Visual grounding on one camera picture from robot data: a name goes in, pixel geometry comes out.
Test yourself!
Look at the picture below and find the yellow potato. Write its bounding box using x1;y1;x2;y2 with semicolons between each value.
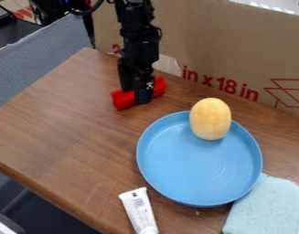
190;98;231;140

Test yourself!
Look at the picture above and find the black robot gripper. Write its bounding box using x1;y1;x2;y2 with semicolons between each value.
118;26;162;105

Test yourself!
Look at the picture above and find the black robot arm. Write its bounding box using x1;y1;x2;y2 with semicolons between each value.
115;0;162;104

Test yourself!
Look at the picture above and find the red plastic block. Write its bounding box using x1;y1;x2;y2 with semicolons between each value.
110;77;167;111

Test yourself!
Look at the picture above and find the brown cardboard box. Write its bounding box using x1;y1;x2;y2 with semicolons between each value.
91;0;299;118

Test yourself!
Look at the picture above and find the grey fabric panel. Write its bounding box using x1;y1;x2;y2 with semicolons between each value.
0;15;92;106

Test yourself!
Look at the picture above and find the light blue towel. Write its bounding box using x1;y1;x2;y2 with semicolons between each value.
222;175;299;234

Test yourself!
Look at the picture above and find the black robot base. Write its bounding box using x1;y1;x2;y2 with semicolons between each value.
28;0;96;49

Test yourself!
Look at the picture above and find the blue round plate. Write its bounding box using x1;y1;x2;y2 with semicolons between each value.
135;112;263;207

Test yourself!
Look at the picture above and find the white cream tube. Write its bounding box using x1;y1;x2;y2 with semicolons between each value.
119;187;159;234

